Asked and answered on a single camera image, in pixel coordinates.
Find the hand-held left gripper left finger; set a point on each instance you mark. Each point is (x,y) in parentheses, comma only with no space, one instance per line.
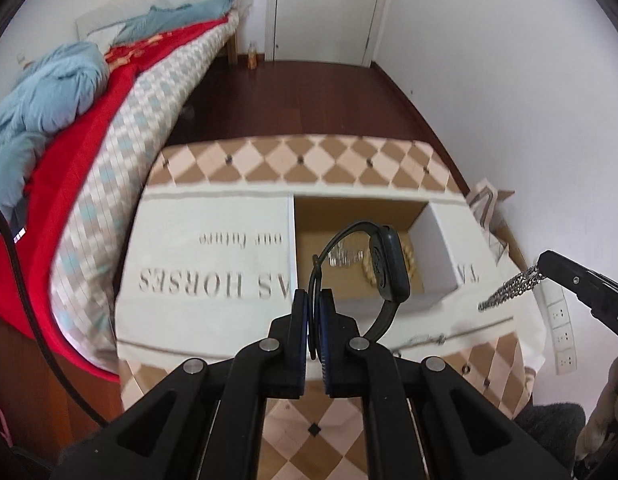
(301,332)

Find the cardboard box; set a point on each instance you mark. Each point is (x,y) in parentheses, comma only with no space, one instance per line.
(439,255)

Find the brown paper bag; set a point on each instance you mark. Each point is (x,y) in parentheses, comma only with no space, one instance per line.
(491,210)

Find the dark grey fuzzy cushion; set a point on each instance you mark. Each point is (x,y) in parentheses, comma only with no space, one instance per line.
(551,430)

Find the white door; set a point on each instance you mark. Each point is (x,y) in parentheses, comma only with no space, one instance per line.
(329,7)

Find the checkered bed sheet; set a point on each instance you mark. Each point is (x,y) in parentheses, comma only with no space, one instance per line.
(134,125)

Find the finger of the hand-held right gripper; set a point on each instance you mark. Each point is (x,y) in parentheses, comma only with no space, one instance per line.
(589,287)

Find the light blue quilt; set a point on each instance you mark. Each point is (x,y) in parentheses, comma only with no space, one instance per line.
(44,95)

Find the white power strip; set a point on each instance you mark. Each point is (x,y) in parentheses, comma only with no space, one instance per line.
(560,330)

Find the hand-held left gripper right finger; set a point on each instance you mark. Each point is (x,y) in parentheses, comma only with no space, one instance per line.
(330,345)

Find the bed with red blanket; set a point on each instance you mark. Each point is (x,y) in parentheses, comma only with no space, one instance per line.
(69,175)

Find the checkered printed tablecloth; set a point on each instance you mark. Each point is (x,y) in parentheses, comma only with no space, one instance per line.
(204,270)

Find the small bottle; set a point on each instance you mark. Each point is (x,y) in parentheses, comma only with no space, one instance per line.
(252,55)

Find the black smartwatch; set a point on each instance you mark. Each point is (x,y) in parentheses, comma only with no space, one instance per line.
(389,265)

